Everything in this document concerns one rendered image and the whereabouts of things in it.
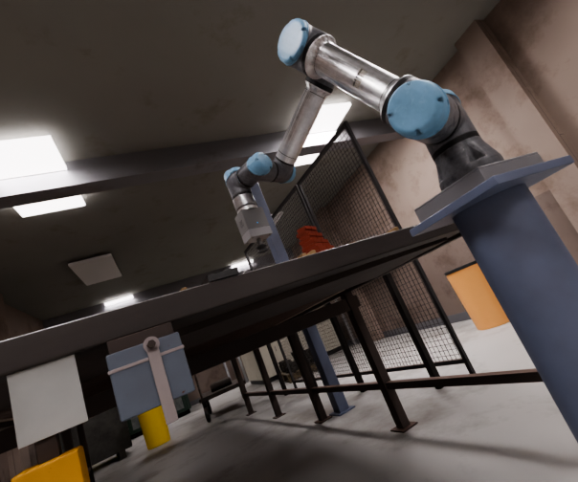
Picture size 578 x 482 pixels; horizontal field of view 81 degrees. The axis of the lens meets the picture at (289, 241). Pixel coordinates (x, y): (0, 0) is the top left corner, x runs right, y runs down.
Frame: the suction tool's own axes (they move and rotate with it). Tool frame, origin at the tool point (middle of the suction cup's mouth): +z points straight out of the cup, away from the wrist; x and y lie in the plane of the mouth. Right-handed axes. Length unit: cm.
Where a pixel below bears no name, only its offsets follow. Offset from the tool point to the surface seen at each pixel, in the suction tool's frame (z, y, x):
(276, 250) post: -48, -111, -163
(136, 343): 19, 47, 21
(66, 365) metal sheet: 19, 59, 19
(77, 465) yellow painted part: 35, 60, 21
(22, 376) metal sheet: 18, 65, 18
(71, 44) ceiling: -199, 24, -96
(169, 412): 33, 45, 23
